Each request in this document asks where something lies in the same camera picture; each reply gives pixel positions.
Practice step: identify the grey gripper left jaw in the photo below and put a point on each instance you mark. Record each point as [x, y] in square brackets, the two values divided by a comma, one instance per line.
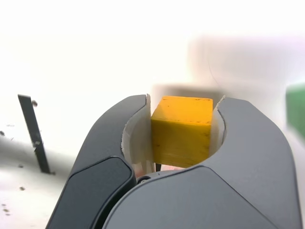
[100, 155]

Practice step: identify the green cube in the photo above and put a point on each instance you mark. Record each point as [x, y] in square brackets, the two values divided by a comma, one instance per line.
[296, 107]

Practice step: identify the black tape strip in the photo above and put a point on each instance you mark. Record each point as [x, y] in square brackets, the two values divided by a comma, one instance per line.
[33, 133]

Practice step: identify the yellow cube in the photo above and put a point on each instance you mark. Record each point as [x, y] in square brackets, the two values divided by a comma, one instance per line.
[181, 133]

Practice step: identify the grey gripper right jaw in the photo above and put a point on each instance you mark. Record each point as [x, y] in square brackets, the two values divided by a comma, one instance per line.
[238, 186]

